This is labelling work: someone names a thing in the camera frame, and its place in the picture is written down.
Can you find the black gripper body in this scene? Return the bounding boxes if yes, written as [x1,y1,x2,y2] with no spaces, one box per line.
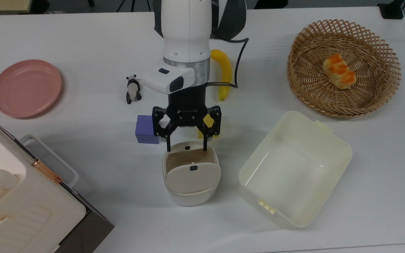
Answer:
[167,84,209,127]

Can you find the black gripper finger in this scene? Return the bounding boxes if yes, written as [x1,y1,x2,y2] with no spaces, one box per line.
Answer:
[195,105,223,153]
[152,106,179,153]

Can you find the white desktop trash can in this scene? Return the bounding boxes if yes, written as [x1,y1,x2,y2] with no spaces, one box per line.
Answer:
[162,140,222,207]

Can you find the yellow foam cube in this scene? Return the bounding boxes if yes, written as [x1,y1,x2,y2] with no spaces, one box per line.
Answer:
[197,113,221,140]

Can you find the purple foam cube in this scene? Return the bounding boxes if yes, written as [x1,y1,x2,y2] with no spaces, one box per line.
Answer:
[135,115,161,145]

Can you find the small panda figurine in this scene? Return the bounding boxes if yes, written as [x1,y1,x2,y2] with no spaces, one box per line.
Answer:
[125,74,142,105]

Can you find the yellow banana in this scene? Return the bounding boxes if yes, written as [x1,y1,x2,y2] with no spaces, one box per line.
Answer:
[210,49,233,102]

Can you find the cream rectangular plastic bin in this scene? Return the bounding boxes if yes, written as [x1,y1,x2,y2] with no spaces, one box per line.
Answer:
[238,110,353,229]

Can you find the black tripod legs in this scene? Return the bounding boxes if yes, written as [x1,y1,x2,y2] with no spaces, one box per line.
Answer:
[116,0,152,13]

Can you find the black equipment base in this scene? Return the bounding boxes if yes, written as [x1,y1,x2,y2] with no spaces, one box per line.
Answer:
[253,0,289,10]

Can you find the orange glazed bread roll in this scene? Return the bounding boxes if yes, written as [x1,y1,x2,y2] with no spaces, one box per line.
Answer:
[322,53,357,90]

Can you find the pink round plate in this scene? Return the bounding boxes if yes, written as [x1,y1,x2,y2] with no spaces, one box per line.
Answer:
[0,59,63,119]

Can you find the woven wicker basket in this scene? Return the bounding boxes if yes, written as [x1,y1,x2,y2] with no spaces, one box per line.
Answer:
[287,19,402,118]

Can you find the wooden desk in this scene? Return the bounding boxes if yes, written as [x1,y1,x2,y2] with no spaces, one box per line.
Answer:
[0,0,33,15]

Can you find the black table clamp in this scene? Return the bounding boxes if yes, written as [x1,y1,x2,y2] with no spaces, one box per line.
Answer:
[377,0,405,20]

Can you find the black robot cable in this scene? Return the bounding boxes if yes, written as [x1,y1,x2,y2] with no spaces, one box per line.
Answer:
[206,37,250,89]

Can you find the white appliance with handle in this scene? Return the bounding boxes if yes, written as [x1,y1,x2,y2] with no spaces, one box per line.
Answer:
[0,109,115,253]

